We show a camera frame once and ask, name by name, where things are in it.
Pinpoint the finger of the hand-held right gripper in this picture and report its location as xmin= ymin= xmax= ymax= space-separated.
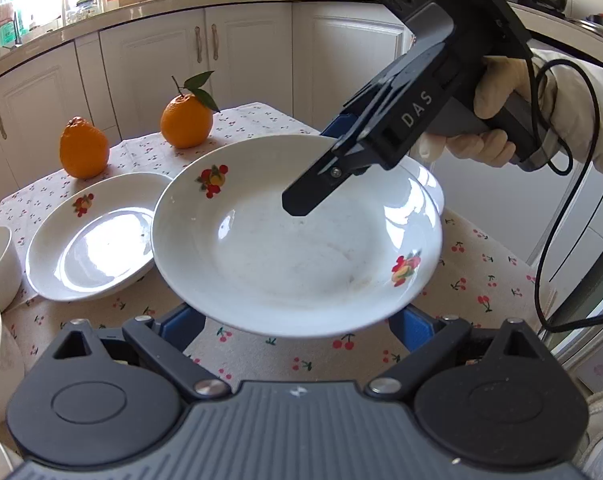
xmin=281 ymin=129 xmax=388 ymax=218
xmin=320 ymin=111 xmax=363 ymax=140

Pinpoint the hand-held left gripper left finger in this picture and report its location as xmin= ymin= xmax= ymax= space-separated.
xmin=54 ymin=305 xmax=232 ymax=402

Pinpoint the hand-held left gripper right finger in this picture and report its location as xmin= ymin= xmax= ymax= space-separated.
xmin=366 ymin=306 xmax=539 ymax=402

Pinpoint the white fruit-print plate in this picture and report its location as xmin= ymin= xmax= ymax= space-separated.
xmin=151 ymin=134 xmax=443 ymax=337
xmin=400 ymin=156 xmax=445 ymax=222
xmin=25 ymin=172 xmax=174 ymax=302

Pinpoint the person's right forearm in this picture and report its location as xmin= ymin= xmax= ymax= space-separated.
xmin=529 ymin=49 xmax=603 ymax=188

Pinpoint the person's right hand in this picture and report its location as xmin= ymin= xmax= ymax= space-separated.
xmin=414 ymin=55 xmax=553 ymax=167

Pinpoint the cherry-print tablecloth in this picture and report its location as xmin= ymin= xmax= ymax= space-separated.
xmin=0 ymin=101 xmax=557 ymax=411

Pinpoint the white kitchen cabinet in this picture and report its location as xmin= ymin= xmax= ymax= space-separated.
xmin=0 ymin=0 xmax=532 ymax=221

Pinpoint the orange with green leaf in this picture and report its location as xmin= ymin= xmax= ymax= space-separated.
xmin=160 ymin=70 xmax=222 ymax=150

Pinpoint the white appliance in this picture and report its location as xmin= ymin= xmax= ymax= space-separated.
xmin=524 ymin=160 xmax=603 ymax=391

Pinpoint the pointed orange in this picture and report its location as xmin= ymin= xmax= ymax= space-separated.
xmin=58 ymin=116 xmax=110 ymax=179

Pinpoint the glass jar with green lid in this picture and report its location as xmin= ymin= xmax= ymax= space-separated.
xmin=66 ymin=0 xmax=99 ymax=26

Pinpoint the black cable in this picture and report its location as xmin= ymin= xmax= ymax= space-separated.
xmin=529 ymin=57 xmax=603 ymax=333

